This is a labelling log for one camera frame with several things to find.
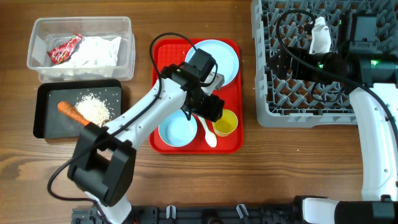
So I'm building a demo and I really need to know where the white rice pile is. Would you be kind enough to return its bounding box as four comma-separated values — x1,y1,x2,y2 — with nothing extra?
74,93,111,126

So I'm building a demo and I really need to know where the clear plastic bin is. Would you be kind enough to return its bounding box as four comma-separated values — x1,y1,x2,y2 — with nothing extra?
27,16,136,83

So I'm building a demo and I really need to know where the orange carrot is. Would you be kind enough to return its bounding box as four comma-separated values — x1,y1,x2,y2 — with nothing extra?
57,101,90,126

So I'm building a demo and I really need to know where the white napkin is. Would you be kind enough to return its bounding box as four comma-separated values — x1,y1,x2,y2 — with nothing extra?
54,37,121,68

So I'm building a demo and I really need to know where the grey dishwasher rack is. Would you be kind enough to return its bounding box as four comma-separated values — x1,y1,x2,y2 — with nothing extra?
251,0,397,128

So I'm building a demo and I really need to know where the white plastic spoon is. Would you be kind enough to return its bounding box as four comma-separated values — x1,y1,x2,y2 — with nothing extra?
198,116,217,148

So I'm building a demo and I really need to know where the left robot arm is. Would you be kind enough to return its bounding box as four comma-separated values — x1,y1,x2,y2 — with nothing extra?
67,49,224,223

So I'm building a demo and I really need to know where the light blue plate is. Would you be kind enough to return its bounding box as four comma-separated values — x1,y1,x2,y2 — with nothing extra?
195,39,239,86

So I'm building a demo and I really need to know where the yellow plastic cup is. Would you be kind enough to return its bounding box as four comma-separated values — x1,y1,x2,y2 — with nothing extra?
212,110,239,137

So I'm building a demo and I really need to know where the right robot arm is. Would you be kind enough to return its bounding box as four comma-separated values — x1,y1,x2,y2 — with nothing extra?
269,12,397,223

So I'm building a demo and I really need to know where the black square bin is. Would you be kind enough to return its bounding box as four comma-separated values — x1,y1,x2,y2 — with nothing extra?
33,79,123,139

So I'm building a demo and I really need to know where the red plastic tray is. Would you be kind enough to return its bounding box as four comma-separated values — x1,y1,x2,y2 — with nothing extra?
149,39,244,154

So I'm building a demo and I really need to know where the red snack wrapper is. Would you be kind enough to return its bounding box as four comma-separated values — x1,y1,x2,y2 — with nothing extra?
47,34,83,65

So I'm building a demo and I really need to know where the blue bowl with rice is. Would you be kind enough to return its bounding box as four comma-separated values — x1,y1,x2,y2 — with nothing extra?
158,110,198,147

